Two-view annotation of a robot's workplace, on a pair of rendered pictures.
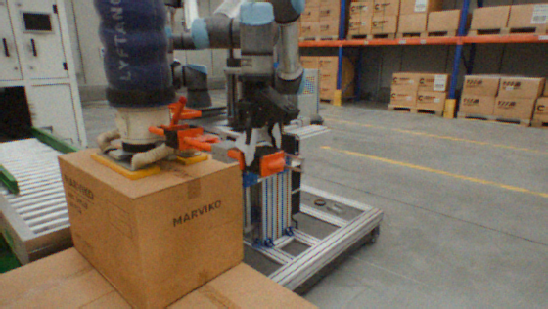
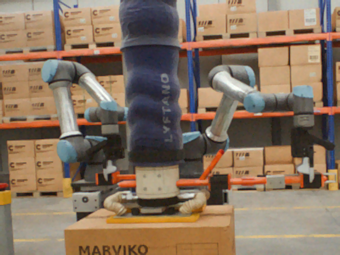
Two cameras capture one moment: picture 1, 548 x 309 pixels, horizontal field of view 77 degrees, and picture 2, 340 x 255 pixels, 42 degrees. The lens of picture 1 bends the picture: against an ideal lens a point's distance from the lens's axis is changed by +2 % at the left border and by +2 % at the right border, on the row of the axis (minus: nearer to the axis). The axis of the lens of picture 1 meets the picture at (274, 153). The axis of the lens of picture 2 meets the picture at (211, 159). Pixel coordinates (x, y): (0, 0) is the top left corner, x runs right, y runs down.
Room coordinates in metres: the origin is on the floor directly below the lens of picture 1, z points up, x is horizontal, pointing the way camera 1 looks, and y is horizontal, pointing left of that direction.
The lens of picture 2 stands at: (-0.35, 1.33, 1.28)
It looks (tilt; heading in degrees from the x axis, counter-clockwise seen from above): 4 degrees down; 324
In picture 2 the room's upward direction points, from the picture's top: 3 degrees counter-clockwise
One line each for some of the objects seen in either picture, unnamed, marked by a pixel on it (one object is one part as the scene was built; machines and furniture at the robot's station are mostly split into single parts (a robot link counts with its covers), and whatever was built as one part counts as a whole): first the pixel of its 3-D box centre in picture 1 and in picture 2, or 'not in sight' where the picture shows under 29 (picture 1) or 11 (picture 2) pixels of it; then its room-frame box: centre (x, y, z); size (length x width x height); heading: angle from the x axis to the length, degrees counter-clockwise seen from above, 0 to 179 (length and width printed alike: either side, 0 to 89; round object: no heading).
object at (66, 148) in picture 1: (66, 144); not in sight; (2.69, 1.71, 0.60); 1.60 x 0.10 x 0.09; 47
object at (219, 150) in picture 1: (228, 152); (275, 181); (0.88, 0.13, 1.07); 0.07 x 0.07 x 0.04; 47
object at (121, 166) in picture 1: (122, 158); (153, 214); (1.13, 0.53, 0.97); 0.34 x 0.10 x 0.05; 47
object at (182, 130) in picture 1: (184, 136); (220, 181); (1.03, 0.28, 1.07); 0.10 x 0.08 x 0.06; 137
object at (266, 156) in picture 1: (261, 160); (311, 179); (0.79, 0.03, 1.07); 0.08 x 0.07 x 0.05; 47
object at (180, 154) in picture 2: (142, 92); (156, 154); (1.20, 0.46, 1.19); 0.23 x 0.23 x 0.04
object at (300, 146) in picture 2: (255, 101); (302, 142); (0.81, 0.04, 1.22); 0.09 x 0.08 x 0.12; 47
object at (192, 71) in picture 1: (195, 75); (96, 149); (1.91, 0.43, 1.20); 0.13 x 0.12 x 0.14; 103
